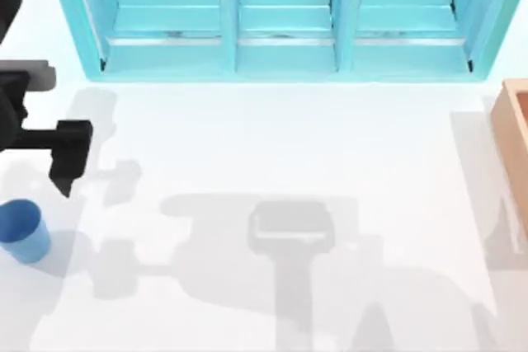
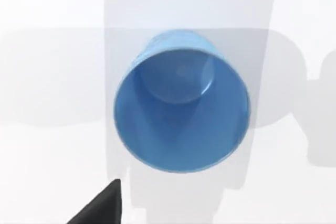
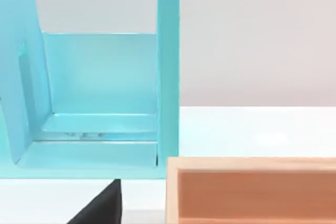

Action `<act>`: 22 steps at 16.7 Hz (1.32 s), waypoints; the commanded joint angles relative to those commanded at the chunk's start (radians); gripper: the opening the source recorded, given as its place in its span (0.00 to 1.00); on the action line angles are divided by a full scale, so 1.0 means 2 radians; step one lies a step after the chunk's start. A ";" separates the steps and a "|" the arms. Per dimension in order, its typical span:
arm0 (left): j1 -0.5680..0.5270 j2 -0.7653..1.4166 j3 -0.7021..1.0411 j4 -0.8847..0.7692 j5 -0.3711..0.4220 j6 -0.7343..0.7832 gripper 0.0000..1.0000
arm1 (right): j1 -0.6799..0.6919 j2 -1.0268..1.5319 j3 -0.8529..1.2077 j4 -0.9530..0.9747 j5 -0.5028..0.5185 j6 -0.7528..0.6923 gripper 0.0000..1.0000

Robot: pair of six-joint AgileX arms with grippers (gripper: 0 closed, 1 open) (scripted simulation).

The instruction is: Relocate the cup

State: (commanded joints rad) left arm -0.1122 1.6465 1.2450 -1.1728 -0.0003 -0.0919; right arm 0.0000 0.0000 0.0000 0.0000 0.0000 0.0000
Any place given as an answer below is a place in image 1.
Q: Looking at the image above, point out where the pale grey rounded box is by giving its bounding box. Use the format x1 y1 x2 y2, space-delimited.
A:
0 59 57 94

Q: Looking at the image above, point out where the blue cup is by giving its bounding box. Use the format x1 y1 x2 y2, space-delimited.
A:
0 199 52 265

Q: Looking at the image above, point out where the light blue rack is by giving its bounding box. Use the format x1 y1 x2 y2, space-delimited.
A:
45 0 526 83

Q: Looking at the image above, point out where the salmon-coloured shallow box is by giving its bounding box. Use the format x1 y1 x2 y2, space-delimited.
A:
489 77 528 255

